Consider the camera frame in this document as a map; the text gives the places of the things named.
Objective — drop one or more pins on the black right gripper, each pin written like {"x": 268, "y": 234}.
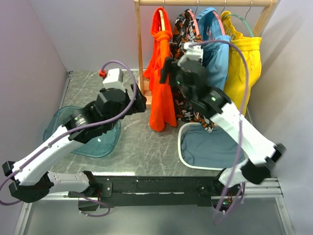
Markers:
{"x": 166, "y": 69}

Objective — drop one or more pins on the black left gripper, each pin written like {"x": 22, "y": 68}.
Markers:
{"x": 139, "y": 104}

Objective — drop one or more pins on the beige wooden hanger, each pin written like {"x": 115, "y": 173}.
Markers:
{"x": 162, "y": 16}

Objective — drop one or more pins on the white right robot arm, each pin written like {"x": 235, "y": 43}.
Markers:
{"x": 262, "y": 153}

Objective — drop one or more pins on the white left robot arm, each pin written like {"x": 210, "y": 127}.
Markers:
{"x": 32, "y": 178}

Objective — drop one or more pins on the camouflage patterned shorts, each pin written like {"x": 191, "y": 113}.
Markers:
{"x": 183, "y": 109}

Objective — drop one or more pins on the light blue shorts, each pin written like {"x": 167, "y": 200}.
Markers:
{"x": 215, "y": 55}

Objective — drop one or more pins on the yellow shorts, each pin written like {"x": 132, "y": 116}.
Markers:
{"x": 250, "y": 47}

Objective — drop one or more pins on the pink hanger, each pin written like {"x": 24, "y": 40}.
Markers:
{"x": 195, "y": 22}

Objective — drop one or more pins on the wooden clothes rack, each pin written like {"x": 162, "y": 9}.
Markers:
{"x": 268, "y": 9}

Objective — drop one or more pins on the teal plastic basin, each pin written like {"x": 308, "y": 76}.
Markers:
{"x": 98, "y": 147}

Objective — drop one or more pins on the grey-blue cloth in basket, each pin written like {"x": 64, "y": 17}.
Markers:
{"x": 207, "y": 149}

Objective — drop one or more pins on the white laundry basket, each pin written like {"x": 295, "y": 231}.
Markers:
{"x": 182, "y": 147}

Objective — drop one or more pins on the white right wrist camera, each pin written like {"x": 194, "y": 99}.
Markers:
{"x": 191, "y": 52}

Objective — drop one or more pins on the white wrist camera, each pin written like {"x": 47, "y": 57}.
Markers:
{"x": 112, "y": 78}
{"x": 191, "y": 52}

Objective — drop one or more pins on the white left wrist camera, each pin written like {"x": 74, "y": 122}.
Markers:
{"x": 112, "y": 78}

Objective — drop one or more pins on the aluminium frame rail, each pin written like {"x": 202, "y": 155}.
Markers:
{"x": 269, "y": 188}

